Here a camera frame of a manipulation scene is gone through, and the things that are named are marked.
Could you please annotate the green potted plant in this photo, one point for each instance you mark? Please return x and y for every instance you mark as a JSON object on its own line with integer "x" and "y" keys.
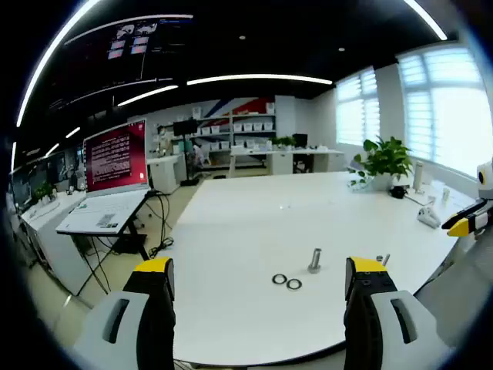
{"x": 385, "y": 158}

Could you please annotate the white side counter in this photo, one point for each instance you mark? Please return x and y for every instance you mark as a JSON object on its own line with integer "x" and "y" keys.
{"x": 50, "y": 239}

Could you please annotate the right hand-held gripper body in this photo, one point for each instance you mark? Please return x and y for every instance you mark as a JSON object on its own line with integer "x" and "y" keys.
{"x": 486, "y": 181}

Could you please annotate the small black device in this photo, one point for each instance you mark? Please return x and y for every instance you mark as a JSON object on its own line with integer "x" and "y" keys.
{"x": 398, "y": 191}

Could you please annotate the white storage shelf with bins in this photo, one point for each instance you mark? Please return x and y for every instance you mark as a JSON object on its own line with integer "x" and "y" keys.
{"x": 246, "y": 127}

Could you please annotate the wide window with white blinds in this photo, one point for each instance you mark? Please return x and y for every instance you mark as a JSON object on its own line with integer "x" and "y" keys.
{"x": 447, "y": 115}

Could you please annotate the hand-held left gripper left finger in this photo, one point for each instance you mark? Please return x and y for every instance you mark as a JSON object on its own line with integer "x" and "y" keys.
{"x": 154, "y": 316}

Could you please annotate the white slanted desk with keyboard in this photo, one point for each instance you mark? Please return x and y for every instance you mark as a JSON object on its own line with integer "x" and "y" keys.
{"x": 129, "y": 243}

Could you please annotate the large steel threaded stud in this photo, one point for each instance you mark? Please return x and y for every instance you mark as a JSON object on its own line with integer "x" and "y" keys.
{"x": 315, "y": 260}

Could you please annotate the white laptop with red screen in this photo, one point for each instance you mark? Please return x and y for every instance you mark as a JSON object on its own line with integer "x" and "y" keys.
{"x": 115, "y": 154}

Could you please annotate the small black monitor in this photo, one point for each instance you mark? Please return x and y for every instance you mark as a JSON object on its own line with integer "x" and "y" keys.
{"x": 300, "y": 139}

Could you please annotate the white bottle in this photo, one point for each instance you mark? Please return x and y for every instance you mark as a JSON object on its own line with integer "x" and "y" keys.
{"x": 418, "y": 175}

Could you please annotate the black monitor on floor stand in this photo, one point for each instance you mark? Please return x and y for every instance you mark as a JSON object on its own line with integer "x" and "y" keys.
{"x": 185, "y": 127}

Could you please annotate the large black washer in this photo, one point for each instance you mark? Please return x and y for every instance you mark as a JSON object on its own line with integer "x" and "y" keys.
{"x": 273, "y": 280}
{"x": 287, "y": 284}

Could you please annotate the long white counter desk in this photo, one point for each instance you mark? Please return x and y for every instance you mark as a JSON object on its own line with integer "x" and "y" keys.
{"x": 277, "y": 162}

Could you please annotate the narrow window with white blinds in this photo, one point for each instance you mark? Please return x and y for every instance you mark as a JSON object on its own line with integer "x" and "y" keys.
{"x": 358, "y": 108}

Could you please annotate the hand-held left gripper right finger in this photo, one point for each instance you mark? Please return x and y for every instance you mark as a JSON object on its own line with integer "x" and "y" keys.
{"x": 366, "y": 320}

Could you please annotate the small steel threaded stud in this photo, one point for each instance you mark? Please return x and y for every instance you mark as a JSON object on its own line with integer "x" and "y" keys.
{"x": 386, "y": 257}

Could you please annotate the small green plants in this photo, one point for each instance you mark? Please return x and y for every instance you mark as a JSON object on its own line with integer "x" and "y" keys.
{"x": 283, "y": 142}

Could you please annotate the white cabinet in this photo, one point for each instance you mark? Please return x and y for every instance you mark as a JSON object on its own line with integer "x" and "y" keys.
{"x": 165, "y": 171}

